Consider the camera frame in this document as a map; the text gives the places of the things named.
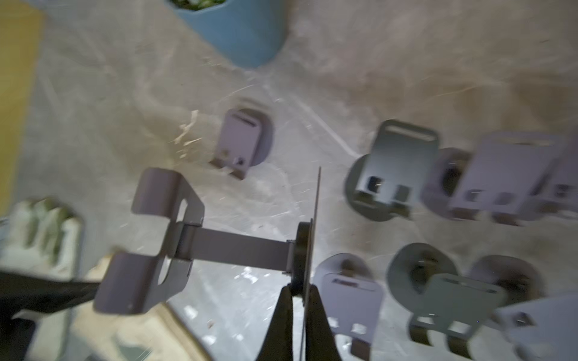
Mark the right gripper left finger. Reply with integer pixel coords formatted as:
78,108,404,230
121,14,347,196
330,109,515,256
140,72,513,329
256,286,294,361

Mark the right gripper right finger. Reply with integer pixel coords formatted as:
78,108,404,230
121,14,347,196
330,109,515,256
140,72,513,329
305,285,342,361

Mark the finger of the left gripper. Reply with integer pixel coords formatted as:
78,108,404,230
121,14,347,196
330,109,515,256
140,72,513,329
1,271,100,360

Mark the dark phone stand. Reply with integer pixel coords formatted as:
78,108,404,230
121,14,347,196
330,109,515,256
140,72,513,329
344,119,440,222
386,243,507,359

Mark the beige work glove left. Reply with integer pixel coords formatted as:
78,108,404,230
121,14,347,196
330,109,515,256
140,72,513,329
1,199,84,281

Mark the beige work glove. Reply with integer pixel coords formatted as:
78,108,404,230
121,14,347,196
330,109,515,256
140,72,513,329
69,256,213,361
1,199,84,281

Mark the beige work glove right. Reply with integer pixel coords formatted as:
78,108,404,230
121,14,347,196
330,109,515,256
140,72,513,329
69,256,213,361

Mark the green plant blue pot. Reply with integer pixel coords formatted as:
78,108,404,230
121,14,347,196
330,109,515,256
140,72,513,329
166,1,288,69

